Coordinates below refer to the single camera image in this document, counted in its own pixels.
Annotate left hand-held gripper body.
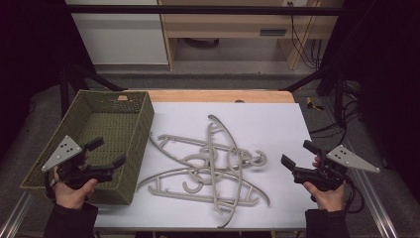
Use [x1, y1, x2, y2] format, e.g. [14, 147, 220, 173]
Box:
[41, 135, 116, 191]

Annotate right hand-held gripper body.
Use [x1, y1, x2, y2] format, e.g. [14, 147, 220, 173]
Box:
[292, 144, 380, 192]

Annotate green perforated plastic basket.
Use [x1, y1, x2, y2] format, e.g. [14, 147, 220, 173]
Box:
[19, 89, 156, 206]

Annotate grey plastic clothes hanger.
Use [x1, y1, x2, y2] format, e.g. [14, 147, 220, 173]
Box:
[137, 145, 271, 212]
[149, 132, 263, 195]
[207, 114, 268, 230]

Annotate person's right hand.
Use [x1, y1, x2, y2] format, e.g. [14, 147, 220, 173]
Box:
[302, 180, 347, 212]

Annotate person's left hand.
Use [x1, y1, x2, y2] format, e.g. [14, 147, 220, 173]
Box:
[52, 167, 99, 210]

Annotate white table mat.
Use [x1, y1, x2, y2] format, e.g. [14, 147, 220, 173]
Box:
[93, 101, 318, 230]

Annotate yellow and black tool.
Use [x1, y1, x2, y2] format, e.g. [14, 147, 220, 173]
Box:
[305, 96, 325, 112]

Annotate white cabinet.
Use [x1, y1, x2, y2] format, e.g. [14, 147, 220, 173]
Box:
[64, 0, 169, 66]

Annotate light wooden desk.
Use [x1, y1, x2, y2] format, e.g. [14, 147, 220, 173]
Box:
[157, 0, 345, 71]

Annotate black floor cables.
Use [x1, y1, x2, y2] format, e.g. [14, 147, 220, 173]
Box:
[309, 80, 365, 140]

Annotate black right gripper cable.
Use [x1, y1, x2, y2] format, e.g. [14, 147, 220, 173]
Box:
[343, 177, 366, 214]

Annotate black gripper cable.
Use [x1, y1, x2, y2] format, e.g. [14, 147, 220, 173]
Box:
[44, 178, 57, 200]
[343, 177, 366, 214]

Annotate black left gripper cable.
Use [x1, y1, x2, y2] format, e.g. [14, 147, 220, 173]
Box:
[44, 178, 57, 200]

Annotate aluminium rail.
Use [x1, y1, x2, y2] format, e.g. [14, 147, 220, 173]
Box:
[321, 98, 400, 238]
[0, 191, 34, 238]

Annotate black frame leg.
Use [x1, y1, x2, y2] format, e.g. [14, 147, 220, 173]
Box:
[280, 63, 347, 127]
[58, 62, 127, 117]

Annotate hanging black cables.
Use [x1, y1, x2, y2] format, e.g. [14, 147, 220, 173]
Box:
[286, 2, 324, 69]

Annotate black horizontal frame bar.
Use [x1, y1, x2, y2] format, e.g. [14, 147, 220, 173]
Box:
[65, 4, 345, 16]

